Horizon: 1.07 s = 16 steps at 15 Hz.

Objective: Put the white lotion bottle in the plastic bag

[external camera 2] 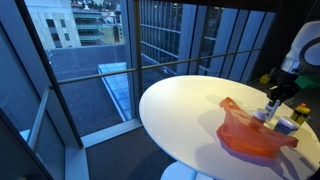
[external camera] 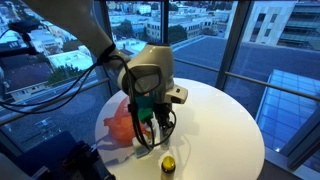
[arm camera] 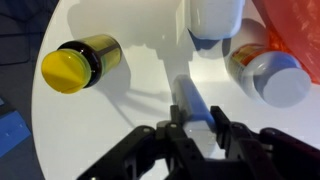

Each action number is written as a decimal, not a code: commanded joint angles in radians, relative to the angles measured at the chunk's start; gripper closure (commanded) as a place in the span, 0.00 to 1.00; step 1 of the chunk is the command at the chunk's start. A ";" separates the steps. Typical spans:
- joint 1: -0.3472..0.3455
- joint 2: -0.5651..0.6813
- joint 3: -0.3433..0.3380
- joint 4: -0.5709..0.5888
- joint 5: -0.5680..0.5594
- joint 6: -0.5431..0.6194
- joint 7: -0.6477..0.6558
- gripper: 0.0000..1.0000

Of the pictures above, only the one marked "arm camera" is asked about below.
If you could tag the orange plastic bag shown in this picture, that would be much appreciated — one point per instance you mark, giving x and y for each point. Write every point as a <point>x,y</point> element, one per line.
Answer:
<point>296,30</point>

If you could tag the dark bottle with yellow cap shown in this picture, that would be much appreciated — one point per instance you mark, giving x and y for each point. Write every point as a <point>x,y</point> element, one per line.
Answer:
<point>80,65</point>

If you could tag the white lotion bottle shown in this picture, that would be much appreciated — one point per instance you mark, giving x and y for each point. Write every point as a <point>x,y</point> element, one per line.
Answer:
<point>192,101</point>

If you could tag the white jar with blue label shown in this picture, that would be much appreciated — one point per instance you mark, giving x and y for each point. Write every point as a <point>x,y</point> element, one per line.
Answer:
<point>215,16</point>

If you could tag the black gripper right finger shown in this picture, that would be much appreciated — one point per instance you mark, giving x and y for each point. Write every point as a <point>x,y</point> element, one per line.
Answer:
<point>243,146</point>

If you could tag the blue flat floor object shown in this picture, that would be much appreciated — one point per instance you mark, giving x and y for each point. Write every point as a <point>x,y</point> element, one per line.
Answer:
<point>11,133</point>

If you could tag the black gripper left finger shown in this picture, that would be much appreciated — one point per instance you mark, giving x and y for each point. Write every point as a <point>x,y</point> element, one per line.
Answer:
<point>173,140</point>

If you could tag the small white-lid pill bottle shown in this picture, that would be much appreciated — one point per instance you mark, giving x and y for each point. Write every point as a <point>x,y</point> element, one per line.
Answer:
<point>270,76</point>

